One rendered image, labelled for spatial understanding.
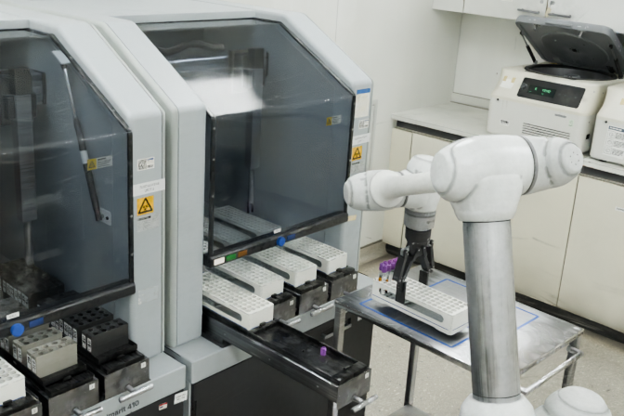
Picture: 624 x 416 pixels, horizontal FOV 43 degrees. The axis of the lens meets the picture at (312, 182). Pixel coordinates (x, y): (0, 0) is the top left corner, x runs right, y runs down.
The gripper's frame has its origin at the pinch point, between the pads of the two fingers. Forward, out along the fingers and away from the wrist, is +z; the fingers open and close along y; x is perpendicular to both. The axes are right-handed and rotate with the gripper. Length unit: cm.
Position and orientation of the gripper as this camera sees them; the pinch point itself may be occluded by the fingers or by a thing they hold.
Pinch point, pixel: (411, 290)
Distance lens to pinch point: 238.0
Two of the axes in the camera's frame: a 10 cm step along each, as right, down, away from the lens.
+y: 7.1, -1.7, 6.8
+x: -7.0, -2.5, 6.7
